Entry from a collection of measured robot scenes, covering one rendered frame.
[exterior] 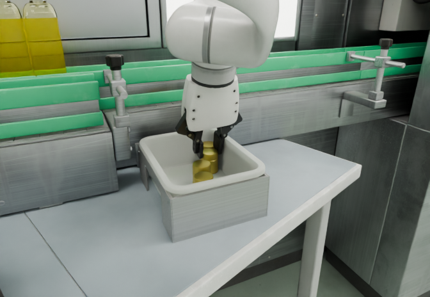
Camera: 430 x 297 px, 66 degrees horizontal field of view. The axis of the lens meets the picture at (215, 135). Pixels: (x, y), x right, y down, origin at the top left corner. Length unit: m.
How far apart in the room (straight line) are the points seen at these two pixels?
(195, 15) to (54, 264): 0.39
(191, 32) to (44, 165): 0.35
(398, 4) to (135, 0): 0.86
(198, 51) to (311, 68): 0.53
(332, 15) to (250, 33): 0.80
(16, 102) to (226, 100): 0.34
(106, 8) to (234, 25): 0.48
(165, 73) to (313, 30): 0.60
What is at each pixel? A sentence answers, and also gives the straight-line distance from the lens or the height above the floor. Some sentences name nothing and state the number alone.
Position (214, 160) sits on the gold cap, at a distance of 0.66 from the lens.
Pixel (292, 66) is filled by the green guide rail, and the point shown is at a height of 0.94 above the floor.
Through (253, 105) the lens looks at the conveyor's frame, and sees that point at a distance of 0.82.
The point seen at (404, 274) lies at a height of 0.25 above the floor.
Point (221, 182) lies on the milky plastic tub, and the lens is 0.51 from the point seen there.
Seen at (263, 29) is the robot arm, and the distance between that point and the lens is 0.38.
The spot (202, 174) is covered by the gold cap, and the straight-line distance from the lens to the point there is 0.58.
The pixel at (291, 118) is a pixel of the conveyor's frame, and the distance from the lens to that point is 0.90.
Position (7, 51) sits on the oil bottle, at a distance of 0.71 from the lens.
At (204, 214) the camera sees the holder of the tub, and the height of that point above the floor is 0.79.
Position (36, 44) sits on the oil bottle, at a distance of 0.71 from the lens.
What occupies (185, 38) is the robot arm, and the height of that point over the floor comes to 1.05.
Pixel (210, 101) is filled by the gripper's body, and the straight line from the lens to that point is 0.57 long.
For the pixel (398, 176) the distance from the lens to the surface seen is 1.21.
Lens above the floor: 1.09
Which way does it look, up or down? 22 degrees down
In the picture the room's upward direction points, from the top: straight up
